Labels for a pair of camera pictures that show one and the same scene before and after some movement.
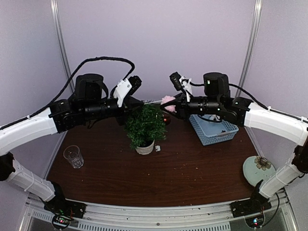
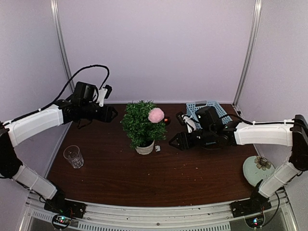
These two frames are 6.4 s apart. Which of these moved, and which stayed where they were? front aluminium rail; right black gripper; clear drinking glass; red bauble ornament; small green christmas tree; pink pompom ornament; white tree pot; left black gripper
Moved: left black gripper; pink pompom ornament; right black gripper
Stayed: white tree pot; clear drinking glass; front aluminium rail; red bauble ornament; small green christmas tree
